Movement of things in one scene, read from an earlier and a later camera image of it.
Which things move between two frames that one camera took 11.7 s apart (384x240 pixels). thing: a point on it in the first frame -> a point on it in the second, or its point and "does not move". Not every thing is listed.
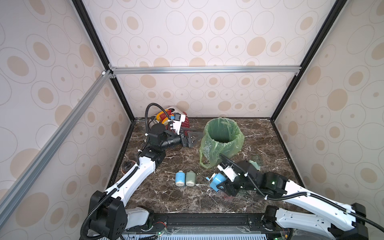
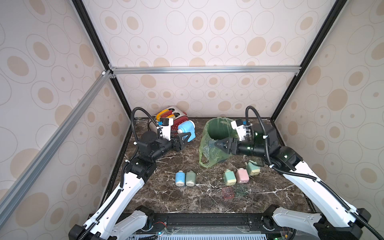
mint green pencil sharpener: x=254 y=164 does not move
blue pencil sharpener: x=215 y=179 -> x=188 y=126
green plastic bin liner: x=221 y=136 does not move
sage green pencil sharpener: x=190 y=178 does not move
